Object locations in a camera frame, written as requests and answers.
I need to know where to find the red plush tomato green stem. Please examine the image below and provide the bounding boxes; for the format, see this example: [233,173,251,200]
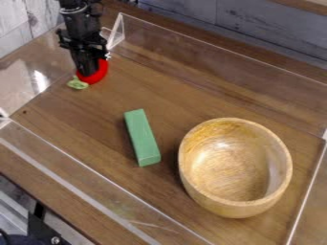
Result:
[67,58,109,90]

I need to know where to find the green rectangular block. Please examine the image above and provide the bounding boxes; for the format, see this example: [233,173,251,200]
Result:
[125,109,162,167]

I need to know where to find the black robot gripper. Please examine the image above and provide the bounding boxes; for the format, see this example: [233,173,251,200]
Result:
[57,0,107,77]

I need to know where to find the wooden bowl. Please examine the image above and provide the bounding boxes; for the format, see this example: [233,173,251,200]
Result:
[178,118,293,219]

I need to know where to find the clear acrylic tray walls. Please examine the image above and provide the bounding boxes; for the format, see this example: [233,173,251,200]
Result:
[0,13,327,245]

